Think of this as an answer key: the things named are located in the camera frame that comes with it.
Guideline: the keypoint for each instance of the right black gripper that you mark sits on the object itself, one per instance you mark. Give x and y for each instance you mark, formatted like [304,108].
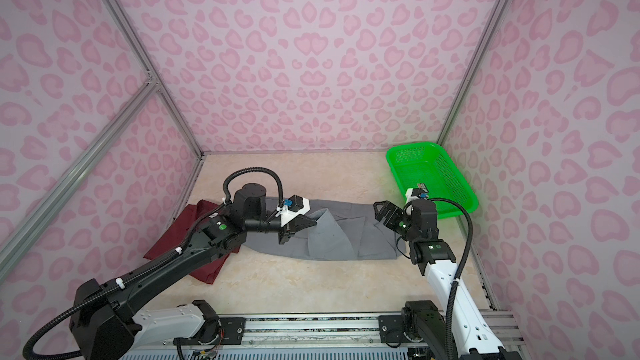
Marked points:
[396,213]

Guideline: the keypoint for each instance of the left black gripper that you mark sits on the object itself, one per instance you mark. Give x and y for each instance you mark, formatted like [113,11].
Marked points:
[290,229]

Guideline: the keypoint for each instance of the grey long sleeve shirt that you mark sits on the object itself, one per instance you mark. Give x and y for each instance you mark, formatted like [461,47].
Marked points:
[344,232]

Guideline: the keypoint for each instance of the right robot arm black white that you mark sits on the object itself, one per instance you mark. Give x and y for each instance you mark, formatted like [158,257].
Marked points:
[462,332]

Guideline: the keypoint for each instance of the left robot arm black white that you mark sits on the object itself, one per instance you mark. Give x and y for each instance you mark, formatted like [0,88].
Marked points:
[104,319]

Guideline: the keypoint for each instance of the green plastic basket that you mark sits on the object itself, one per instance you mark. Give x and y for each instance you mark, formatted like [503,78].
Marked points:
[427,164]

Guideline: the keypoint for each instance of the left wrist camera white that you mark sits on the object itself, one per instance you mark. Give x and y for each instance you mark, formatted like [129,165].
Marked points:
[292,208]

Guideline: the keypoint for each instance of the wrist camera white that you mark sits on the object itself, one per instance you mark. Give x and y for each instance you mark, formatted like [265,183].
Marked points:
[292,208]
[418,192]

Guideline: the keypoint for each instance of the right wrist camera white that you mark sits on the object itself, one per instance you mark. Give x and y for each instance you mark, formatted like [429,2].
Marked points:
[418,192]

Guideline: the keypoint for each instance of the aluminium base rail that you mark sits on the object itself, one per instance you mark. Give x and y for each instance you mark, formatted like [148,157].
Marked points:
[313,336]

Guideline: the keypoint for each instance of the left aluminium frame diagonal strut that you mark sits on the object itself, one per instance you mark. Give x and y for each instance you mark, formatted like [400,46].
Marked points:
[33,225]

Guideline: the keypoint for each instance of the right rear aluminium frame post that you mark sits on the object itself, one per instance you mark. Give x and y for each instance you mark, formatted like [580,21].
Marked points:
[490,29]

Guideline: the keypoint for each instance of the aluminium frame post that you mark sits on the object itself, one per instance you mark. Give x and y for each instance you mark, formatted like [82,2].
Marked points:
[490,29]
[134,41]

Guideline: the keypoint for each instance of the left rear aluminium frame post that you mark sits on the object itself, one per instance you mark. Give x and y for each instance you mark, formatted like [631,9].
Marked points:
[134,41]

